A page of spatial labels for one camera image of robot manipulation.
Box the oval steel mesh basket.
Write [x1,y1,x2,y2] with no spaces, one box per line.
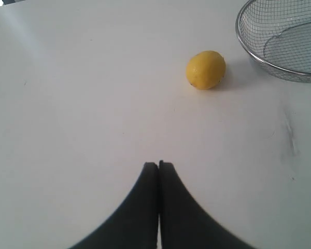
[235,1,311,83]

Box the yellow lemon with sticker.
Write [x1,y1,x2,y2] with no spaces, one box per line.
[186,50,226,90]

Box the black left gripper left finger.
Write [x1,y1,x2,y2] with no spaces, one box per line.
[72,162,159,248]

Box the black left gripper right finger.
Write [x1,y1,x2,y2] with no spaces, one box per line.
[159,161,252,248]

